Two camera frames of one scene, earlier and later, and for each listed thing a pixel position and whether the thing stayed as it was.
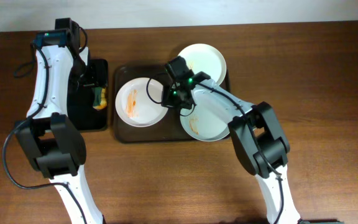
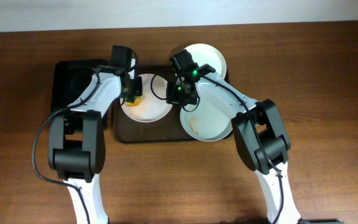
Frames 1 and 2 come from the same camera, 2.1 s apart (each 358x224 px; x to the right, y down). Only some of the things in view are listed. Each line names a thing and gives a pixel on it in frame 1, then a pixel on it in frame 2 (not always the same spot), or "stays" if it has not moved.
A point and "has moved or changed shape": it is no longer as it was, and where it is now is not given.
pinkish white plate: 138,102 has moved or changed shape
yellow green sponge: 100,102 has moved or changed shape
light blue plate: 201,122 stays
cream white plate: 206,58 stays
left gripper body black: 92,82 -> 135,90
